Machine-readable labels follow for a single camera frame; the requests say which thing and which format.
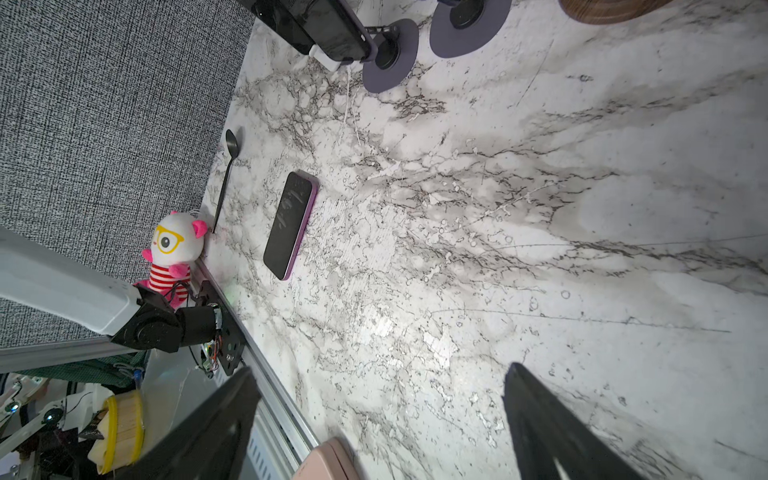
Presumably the purple round stand left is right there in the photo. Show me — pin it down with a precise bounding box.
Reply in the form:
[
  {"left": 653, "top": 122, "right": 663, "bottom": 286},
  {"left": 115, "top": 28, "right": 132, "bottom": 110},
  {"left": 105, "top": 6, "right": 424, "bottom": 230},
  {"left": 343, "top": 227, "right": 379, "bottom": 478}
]
[{"left": 362, "top": 19, "right": 419, "bottom": 94}]

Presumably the aluminium front rail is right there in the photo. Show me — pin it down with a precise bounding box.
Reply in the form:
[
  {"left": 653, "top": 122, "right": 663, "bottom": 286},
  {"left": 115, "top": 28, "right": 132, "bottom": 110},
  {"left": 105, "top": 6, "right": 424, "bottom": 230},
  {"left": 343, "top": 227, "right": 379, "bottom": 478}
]
[{"left": 193, "top": 260, "right": 319, "bottom": 479}]

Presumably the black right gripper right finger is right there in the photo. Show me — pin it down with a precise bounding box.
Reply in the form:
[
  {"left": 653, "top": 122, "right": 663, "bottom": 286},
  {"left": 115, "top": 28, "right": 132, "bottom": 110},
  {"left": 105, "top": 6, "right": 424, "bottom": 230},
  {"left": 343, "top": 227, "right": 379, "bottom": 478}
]
[{"left": 503, "top": 362, "right": 641, "bottom": 479}]

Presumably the black spoon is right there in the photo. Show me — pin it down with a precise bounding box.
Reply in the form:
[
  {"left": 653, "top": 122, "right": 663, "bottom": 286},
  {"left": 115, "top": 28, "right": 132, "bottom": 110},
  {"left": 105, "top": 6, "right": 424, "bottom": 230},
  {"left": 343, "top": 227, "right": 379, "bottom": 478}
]
[{"left": 211, "top": 129, "right": 240, "bottom": 233}]

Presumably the pink white plush toy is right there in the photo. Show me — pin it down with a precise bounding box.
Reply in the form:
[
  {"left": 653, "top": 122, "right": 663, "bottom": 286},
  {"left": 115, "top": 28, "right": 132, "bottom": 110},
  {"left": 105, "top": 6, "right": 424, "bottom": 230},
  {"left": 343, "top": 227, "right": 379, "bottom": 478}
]
[{"left": 136, "top": 211, "right": 208, "bottom": 309}]

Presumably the phone with purple case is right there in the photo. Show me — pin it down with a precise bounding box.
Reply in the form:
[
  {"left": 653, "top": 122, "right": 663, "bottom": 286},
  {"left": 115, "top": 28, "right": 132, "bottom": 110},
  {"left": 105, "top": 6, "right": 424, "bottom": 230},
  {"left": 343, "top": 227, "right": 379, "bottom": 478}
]
[{"left": 263, "top": 170, "right": 319, "bottom": 281}]

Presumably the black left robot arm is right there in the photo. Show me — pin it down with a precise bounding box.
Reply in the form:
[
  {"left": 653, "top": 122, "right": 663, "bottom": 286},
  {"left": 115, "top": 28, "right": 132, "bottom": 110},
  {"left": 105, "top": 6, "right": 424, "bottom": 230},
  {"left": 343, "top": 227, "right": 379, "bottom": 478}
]
[{"left": 1, "top": 227, "right": 223, "bottom": 353}]

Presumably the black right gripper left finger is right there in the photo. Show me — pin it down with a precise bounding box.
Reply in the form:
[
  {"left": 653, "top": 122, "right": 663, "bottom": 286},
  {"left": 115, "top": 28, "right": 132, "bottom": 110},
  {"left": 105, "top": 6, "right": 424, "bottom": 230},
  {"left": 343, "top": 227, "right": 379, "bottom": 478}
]
[{"left": 117, "top": 367, "right": 261, "bottom": 480}]

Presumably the pink phone on rail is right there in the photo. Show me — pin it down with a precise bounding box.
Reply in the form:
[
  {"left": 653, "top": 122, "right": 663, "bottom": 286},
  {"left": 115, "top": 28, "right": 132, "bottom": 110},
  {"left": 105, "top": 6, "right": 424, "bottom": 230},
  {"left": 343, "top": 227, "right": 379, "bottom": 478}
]
[{"left": 292, "top": 438, "right": 360, "bottom": 480}]

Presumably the wooden round stand left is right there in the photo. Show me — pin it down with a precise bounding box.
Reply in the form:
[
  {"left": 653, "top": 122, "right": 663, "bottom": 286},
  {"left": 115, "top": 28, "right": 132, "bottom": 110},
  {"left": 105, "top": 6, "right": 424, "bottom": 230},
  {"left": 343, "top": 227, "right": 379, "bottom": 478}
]
[{"left": 558, "top": 0, "right": 671, "bottom": 25}]

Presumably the white phone stand left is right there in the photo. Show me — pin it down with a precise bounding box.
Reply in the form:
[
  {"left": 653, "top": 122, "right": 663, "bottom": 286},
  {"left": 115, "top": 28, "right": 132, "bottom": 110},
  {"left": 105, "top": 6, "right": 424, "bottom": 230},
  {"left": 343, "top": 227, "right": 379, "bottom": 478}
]
[{"left": 309, "top": 44, "right": 354, "bottom": 72}]

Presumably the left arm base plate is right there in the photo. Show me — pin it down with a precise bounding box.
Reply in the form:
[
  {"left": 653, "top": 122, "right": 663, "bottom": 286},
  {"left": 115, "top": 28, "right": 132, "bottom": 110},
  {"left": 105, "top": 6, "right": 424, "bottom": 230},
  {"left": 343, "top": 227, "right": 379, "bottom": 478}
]
[{"left": 195, "top": 280, "right": 247, "bottom": 377}]

